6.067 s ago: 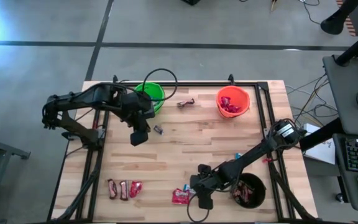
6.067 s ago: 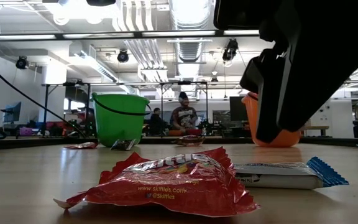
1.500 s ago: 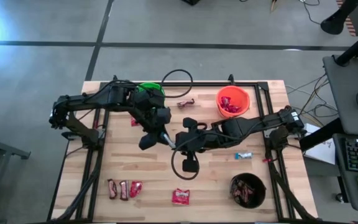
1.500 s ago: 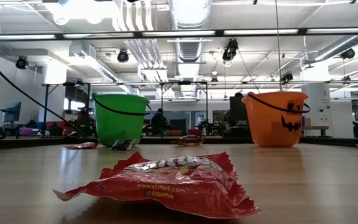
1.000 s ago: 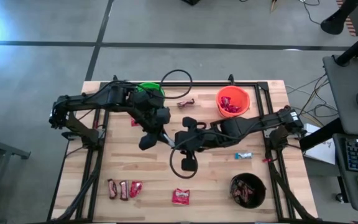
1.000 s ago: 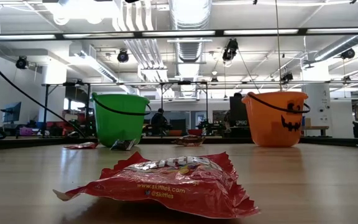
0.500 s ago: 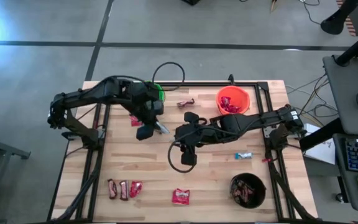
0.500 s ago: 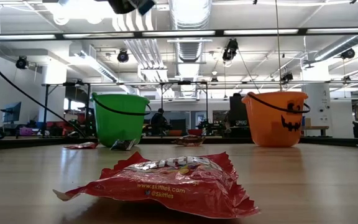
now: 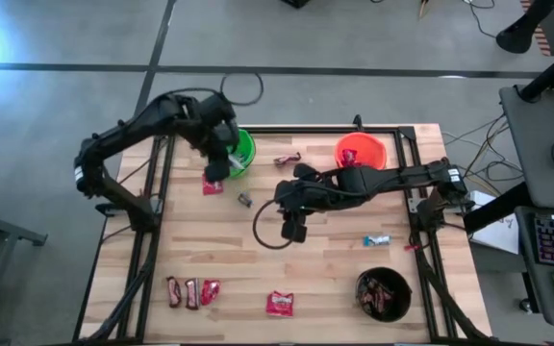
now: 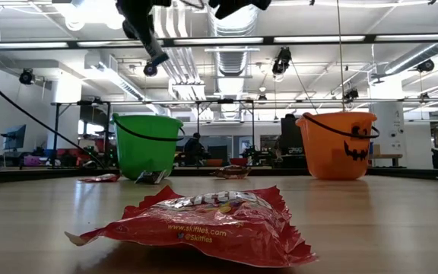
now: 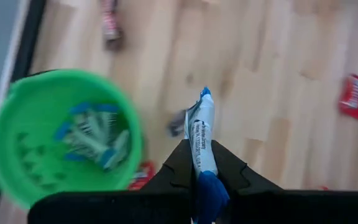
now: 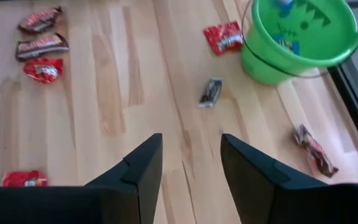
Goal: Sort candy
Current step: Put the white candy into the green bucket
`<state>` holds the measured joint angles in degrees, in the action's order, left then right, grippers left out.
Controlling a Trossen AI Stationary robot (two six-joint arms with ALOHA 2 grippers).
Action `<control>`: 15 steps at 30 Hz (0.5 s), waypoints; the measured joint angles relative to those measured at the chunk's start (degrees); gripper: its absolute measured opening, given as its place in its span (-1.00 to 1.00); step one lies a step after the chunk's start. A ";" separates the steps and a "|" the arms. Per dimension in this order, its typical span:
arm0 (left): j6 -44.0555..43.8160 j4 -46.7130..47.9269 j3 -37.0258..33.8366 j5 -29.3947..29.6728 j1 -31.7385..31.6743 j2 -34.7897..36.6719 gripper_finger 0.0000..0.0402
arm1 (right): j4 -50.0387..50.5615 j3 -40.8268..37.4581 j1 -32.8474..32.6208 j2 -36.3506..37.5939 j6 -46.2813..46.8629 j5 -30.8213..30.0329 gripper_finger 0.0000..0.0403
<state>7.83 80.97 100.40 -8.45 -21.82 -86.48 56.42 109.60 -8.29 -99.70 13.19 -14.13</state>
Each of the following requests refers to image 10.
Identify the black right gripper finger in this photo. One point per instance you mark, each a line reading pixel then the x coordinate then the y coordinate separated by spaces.
pixel 234 4

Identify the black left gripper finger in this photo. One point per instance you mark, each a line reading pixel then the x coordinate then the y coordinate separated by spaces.
pixel 139 17

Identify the brown Snickers candy bar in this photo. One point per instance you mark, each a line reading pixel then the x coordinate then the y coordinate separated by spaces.
pixel 232 172

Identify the red Skittles candy bag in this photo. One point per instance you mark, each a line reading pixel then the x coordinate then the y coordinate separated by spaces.
pixel 101 178
pixel 211 232

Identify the black background robot arm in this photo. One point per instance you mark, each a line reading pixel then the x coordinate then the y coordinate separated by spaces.
pixel 259 154

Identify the small dark candy wrapper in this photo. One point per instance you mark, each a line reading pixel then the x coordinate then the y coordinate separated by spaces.
pixel 150 177

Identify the green plastic bucket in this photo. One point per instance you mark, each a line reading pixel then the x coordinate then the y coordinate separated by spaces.
pixel 146 152

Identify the black computer monitor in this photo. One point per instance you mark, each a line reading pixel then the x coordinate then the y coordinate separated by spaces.
pixel 290 133

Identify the person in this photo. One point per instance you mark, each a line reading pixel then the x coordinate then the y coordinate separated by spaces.
pixel 195 148

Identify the blue-lit computer monitor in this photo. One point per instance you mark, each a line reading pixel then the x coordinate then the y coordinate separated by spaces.
pixel 15 137

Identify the orange jack-o'-lantern bucket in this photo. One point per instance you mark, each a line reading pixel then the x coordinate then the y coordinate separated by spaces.
pixel 329 152

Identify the wooden bench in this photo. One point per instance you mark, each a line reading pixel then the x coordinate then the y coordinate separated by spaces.
pixel 386 156

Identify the silver ceiling air duct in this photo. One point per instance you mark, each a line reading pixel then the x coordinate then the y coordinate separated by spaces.
pixel 234 38

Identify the black ceiling camera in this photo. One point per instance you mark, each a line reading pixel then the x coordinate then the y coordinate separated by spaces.
pixel 281 61
pixel 426 65
pixel 150 70
pixel 351 94
pixel 27 76

